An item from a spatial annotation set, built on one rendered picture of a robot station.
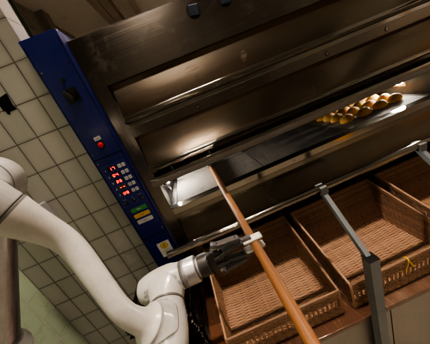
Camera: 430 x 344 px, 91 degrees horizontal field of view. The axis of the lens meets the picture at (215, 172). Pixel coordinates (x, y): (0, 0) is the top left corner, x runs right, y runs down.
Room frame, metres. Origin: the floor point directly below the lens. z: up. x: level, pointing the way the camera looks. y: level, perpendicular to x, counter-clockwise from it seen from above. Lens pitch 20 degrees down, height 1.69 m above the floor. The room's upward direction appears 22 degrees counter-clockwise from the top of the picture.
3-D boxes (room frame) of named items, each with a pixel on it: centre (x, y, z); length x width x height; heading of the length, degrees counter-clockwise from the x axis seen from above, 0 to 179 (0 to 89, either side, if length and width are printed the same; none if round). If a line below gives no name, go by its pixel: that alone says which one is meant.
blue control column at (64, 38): (2.04, 0.50, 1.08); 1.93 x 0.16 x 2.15; 2
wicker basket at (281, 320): (0.86, -0.03, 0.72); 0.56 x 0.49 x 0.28; 92
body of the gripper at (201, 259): (0.58, 0.13, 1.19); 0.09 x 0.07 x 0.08; 93
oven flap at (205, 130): (1.15, -0.59, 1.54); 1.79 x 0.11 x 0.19; 92
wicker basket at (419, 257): (0.88, -0.62, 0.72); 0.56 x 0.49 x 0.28; 93
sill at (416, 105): (1.18, -0.59, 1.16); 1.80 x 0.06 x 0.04; 92
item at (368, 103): (1.62, -1.15, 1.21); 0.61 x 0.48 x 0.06; 2
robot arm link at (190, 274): (0.57, 0.20, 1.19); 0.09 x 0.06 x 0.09; 3
